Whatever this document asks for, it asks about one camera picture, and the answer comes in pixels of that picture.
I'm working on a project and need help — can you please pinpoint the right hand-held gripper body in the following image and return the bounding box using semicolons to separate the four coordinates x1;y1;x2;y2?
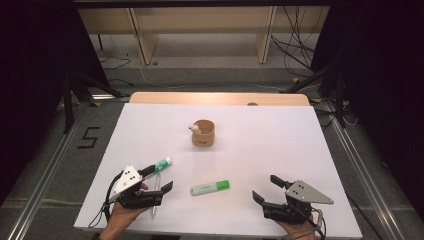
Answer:
261;180;335;225

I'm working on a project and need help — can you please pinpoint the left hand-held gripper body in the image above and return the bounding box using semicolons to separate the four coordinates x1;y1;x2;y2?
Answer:
109;165;165;211

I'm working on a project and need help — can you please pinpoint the green and white glue stick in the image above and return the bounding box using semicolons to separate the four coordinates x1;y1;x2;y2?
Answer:
152;156;174;174

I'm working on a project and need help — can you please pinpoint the green highlighter marker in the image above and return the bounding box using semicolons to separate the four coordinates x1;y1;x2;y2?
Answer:
190;179;231;197

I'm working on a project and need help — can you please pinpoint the round wooden pen holder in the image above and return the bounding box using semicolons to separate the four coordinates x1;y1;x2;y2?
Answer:
191;119;216;148

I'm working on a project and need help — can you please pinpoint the person's left hand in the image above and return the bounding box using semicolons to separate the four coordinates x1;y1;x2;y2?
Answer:
105;182;152;233

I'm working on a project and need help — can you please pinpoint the person's right hand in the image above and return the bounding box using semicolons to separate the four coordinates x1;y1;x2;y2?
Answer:
275;217;318;240

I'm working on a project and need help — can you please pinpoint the white board sheet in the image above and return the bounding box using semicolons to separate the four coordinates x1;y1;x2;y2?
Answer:
73;102;364;240

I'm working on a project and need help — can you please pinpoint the light wooden table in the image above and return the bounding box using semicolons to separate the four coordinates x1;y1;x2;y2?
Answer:
128;92;311;107

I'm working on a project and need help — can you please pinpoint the black tripod stand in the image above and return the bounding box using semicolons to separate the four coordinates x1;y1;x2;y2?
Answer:
61;70;132;135
279;61;350;130

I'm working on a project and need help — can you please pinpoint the light wooden shelf unit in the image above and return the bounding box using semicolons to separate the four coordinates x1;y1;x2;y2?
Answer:
77;6;332;66

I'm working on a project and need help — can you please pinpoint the dark curtain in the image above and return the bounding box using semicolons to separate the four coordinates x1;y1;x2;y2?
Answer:
0;0;110;205
310;0;424;212

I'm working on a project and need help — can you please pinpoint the black overhead bar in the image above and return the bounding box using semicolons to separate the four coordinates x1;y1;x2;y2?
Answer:
72;0;334;9

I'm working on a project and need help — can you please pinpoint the silver metal floor rail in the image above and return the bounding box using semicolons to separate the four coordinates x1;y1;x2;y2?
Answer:
5;99;98;240
320;99;407;240

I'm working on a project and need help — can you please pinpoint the thin black floor cable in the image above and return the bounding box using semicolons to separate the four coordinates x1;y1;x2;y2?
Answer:
99;55;136;88

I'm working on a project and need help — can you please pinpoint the bundle of black cables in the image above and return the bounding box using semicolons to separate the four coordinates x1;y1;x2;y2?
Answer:
270;5;326;79

